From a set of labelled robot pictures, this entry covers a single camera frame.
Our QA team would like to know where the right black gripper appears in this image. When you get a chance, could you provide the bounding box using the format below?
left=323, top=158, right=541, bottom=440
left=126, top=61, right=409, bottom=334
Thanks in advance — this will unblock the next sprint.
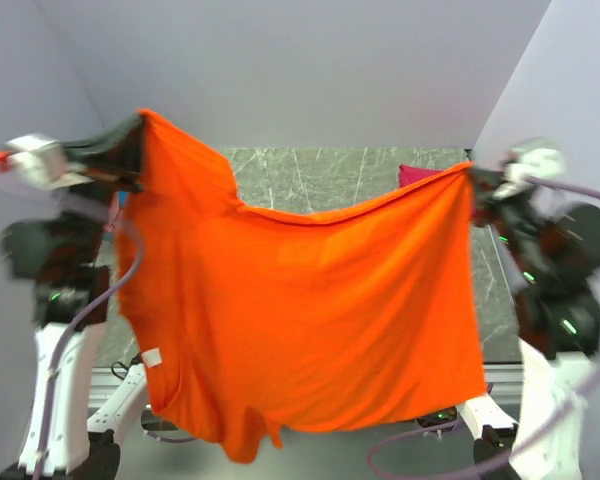
left=461, top=162, right=546, bottom=272

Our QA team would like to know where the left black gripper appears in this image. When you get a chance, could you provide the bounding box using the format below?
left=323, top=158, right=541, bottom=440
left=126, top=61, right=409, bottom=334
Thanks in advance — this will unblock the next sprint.
left=59, top=113, right=151, bottom=261

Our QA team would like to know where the orange t-shirt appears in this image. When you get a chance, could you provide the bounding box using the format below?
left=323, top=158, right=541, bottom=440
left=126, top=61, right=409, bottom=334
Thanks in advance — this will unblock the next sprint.
left=118, top=110, right=486, bottom=463

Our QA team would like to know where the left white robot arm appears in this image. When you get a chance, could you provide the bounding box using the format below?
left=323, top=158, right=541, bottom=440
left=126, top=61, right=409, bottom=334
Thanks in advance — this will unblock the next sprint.
left=0, top=113, right=180, bottom=479

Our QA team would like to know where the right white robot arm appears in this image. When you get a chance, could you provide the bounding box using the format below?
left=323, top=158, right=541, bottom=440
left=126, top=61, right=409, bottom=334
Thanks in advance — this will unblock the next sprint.
left=444, top=167, right=600, bottom=479

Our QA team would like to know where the blue t-shirt in basket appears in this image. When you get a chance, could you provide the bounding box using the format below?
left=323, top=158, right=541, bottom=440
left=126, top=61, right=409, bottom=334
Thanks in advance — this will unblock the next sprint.
left=118, top=191, right=128, bottom=208

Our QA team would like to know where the folded magenta t-shirt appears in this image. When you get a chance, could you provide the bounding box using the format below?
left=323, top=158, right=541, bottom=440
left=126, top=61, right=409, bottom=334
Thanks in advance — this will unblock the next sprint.
left=398, top=164, right=441, bottom=188

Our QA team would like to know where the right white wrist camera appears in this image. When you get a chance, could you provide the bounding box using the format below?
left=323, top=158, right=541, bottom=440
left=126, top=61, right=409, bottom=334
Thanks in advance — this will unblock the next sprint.
left=493, top=137, right=565, bottom=200

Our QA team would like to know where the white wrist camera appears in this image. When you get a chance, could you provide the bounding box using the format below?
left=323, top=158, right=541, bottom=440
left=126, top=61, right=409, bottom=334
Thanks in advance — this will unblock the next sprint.
left=493, top=137, right=565, bottom=200
left=0, top=134, right=92, bottom=190

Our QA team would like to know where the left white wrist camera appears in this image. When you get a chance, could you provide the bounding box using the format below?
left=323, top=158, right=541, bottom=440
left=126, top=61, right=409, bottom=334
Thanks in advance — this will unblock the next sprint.
left=0, top=134, right=92, bottom=190

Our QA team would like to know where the aluminium rail frame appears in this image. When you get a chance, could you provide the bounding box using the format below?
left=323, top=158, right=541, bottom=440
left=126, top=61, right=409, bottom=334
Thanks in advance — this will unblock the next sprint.
left=89, top=364, right=523, bottom=408

